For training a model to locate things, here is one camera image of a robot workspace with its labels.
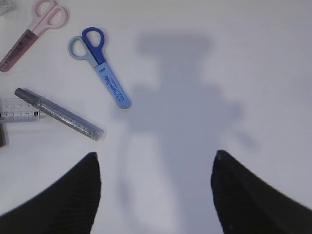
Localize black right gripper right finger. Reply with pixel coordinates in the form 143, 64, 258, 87
211, 150, 312, 234

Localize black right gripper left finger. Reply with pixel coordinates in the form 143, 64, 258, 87
0, 152, 101, 234

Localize blue scissors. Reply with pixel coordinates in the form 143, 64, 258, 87
68, 27, 131, 109

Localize pink scissors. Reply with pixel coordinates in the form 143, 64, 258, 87
0, 0, 69, 72

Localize red glitter pen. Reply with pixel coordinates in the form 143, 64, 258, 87
0, 124, 6, 147

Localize silver glitter pen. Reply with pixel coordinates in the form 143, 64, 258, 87
15, 88, 104, 141

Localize clear plastic ruler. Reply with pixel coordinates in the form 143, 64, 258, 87
0, 98, 47, 123

